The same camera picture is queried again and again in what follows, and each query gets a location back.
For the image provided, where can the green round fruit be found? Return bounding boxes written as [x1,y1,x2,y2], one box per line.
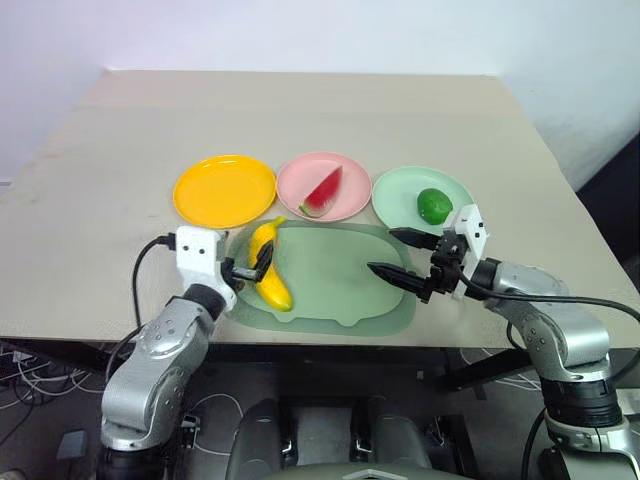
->
[416,187,454,223]

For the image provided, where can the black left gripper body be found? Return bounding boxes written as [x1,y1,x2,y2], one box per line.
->
[220,256,247,294]

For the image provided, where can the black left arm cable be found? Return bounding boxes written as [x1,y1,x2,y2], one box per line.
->
[105,232,178,384]

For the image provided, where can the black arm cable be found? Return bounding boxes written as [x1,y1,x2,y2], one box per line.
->
[105,232,178,384]
[455,273,640,480]

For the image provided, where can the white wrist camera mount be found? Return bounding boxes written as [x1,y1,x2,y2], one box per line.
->
[175,225,238,307]
[442,203,488,301]

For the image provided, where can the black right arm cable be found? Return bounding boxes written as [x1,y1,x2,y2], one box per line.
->
[455,273,640,480]

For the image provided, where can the red watermelon slice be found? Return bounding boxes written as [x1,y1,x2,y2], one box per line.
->
[298,166,345,219]

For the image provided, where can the pink round plate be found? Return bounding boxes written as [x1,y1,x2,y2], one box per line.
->
[275,151,373,224]

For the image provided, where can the pale green round plate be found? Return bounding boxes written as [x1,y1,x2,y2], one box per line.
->
[371,165,476,231]

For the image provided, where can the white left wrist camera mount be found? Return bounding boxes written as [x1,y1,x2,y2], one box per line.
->
[175,225,238,307]

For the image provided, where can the yellow banana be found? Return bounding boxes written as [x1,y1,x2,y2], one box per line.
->
[248,215,294,313]

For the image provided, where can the dark rounded grey shape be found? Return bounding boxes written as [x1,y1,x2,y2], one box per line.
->
[225,398,297,480]
[373,398,437,480]

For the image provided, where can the black table frame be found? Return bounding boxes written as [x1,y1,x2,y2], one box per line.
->
[0,337,534,402]

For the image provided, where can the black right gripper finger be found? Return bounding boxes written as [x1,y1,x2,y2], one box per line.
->
[366,261,432,301]
[388,227,442,253]

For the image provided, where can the yellow round plate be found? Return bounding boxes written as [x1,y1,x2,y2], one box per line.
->
[172,154,278,230]

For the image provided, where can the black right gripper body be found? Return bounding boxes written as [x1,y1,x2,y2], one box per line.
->
[417,231,473,305]

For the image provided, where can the white floor cables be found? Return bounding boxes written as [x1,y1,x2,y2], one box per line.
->
[0,349,107,409]
[458,347,544,392]

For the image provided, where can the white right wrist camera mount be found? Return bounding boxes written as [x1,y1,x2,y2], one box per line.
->
[442,203,488,301]

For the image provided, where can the green silicone mat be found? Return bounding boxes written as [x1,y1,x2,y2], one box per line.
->
[224,218,418,338]

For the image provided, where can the small grey floor box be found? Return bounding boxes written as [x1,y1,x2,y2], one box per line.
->
[55,431,89,462]

